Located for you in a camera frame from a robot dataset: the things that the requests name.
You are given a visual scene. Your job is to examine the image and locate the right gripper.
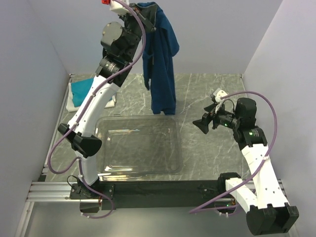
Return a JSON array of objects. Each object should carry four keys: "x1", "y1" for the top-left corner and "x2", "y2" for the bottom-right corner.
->
[{"x1": 193, "y1": 101, "x2": 241, "y2": 134}]

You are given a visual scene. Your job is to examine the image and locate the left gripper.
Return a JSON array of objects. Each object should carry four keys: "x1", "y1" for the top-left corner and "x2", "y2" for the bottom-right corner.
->
[{"x1": 118, "y1": 2, "x2": 157, "y2": 61}]

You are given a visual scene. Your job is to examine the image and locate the dark blue t-shirt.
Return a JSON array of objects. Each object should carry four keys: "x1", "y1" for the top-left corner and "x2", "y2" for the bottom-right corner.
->
[{"x1": 137, "y1": 2, "x2": 180, "y2": 115}]

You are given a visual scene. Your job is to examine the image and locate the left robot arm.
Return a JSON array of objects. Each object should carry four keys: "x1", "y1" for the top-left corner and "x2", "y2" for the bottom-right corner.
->
[{"x1": 58, "y1": 0, "x2": 158, "y2": 198}]

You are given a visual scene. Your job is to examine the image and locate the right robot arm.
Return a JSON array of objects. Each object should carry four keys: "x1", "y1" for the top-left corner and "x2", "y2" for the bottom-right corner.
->
[{"x1": 191, "y1": 98, "x2": 299, "y2": 236}]

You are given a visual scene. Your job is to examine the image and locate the clear plastic bin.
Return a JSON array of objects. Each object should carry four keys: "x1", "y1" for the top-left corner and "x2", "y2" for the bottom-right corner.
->
[{"x1": 95, "y1": 115, "x2": 183, "y2": 176}]

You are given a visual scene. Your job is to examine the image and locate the teal folded t-shirt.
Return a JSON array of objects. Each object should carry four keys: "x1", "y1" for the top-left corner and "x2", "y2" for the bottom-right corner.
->
[{"x1": 71, "y1": 78, "x2": 94, "y2": 107}]

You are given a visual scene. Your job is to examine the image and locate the white folded t-shirt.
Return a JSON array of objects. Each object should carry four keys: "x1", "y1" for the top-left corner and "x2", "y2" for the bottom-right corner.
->
[{"x1": 66, "y1": 83, "x2": 116, "y2": 112}]

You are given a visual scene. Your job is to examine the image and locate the black base beam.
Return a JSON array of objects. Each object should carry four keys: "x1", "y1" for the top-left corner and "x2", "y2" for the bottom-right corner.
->
[{"x1": 69, "y1": 179, "x2": 245, "y2": 211}]

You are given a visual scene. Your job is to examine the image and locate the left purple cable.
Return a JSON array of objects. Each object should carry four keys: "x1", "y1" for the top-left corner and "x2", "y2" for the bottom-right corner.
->
[{"x1": 47, "y1": 0, "x2": 146, "y2": 219}]

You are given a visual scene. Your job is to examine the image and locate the purple cable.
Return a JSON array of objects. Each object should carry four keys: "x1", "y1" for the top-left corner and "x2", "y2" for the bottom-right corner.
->
[
  {"x1": 47, "y1": 0, "x2": 146, "y2": 219},
  {"x1": 189, "y1": 91, "x2": 278, "y2": 214}
]

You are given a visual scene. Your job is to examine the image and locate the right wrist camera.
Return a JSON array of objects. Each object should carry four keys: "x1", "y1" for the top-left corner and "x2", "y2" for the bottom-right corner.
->
[{"x1": 210, "y1": 88, "x2": 228, "y2": 103}]

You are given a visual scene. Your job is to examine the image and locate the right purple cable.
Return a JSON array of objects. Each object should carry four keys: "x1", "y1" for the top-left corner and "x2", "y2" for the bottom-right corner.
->
[{"x1": 189, "y1": 91, "x2": 278, "y2": 214}]

